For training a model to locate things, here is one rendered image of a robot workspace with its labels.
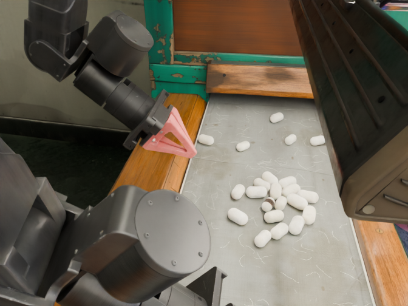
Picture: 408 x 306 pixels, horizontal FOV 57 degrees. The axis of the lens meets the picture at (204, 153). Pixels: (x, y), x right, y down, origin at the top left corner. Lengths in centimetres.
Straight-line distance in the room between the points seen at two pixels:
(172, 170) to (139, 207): 49
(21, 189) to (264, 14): 80
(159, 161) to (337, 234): 35
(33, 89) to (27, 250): 215
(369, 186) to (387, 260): 41
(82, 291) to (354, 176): 19
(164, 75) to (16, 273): 83
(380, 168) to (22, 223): 20
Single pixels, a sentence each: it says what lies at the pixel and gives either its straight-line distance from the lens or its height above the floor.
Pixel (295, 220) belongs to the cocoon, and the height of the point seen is 76.
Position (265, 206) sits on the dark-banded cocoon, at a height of 75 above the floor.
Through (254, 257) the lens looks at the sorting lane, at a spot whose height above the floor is 74.
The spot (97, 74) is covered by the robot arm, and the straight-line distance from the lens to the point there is 54.
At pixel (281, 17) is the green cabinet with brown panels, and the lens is 97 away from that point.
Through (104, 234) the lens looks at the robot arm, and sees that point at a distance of 22.
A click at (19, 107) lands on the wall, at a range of 252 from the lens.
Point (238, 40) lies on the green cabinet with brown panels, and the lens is 98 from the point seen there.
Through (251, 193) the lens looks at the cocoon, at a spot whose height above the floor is 76.
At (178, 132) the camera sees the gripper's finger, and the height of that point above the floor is 90.
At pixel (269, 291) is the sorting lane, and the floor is 74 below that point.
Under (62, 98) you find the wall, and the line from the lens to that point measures 231.
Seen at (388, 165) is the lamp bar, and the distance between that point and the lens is 19.
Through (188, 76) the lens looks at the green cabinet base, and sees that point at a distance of 101.
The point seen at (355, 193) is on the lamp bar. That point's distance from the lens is 20.
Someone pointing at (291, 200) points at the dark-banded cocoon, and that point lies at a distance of 67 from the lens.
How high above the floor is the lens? 117
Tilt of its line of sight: 33 degrees down
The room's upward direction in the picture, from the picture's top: straight up
